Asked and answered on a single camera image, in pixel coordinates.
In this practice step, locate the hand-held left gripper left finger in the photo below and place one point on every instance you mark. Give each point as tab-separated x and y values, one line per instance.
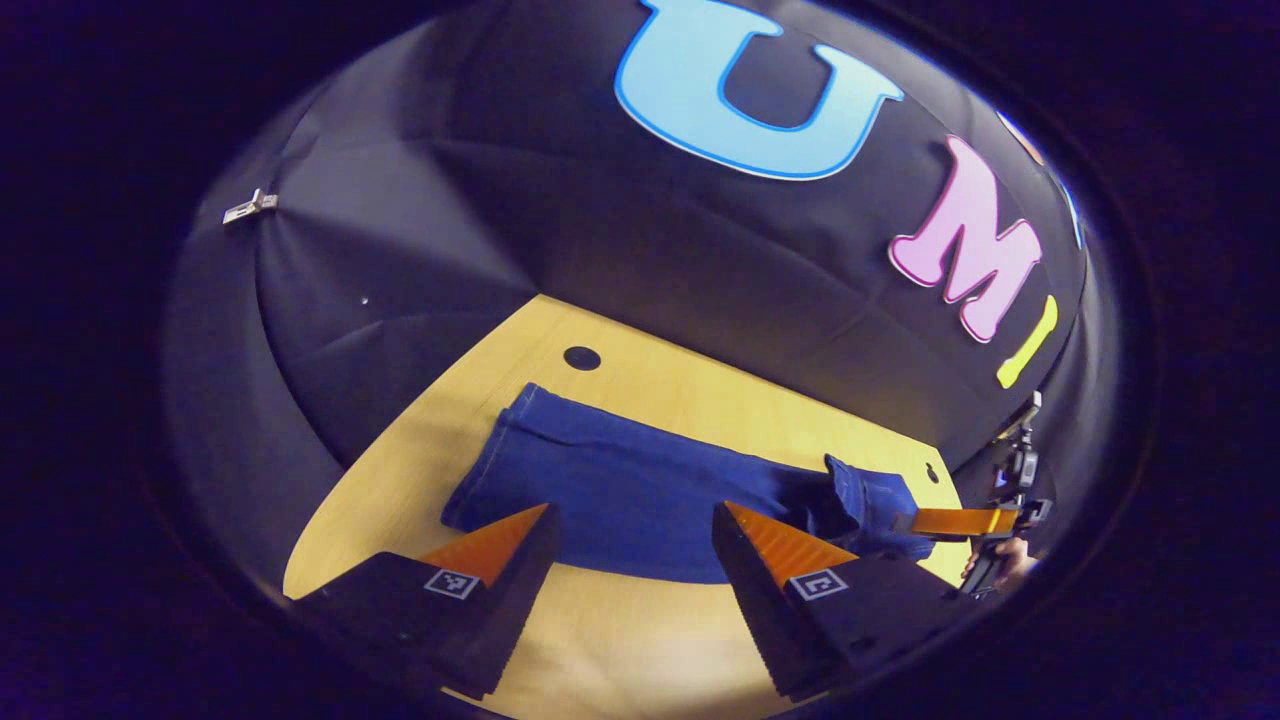
515	600

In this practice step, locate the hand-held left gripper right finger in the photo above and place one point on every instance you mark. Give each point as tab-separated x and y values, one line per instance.
750	590

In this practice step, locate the blue jeans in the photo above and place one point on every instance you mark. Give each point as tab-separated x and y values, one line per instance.
620	480

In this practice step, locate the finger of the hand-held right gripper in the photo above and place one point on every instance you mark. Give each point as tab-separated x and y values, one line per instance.
960	522

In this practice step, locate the white cloth clip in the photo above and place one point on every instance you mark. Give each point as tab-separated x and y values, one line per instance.
250	207

